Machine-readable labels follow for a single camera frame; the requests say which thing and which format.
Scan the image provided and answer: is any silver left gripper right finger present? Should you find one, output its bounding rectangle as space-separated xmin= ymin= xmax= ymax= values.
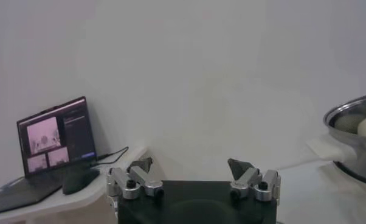
xmin=227 ymin=158 xmax=281 ymax=203

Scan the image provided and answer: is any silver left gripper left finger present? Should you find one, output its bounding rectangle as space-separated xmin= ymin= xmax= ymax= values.
xmin=106 ymin=156 xmax=165 ymax=200

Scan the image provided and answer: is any stainless steel steamer basket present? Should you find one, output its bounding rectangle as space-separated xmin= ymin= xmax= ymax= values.
xmin=304 ymin=93 xmax=366 ymax=186

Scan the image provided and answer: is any black computer mouse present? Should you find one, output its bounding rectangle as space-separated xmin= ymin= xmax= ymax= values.
xmin=62 ymin=169 xmax=101 ymax=195

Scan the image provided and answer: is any black laptop with purple screen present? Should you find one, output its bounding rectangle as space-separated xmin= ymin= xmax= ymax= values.
xmin=0 ymin=96 xmax=98 ymax=217

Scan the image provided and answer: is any black laptop charger cable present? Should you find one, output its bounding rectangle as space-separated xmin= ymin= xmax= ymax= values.
xmin=93 ymin=146 xmax=129 ymax=167

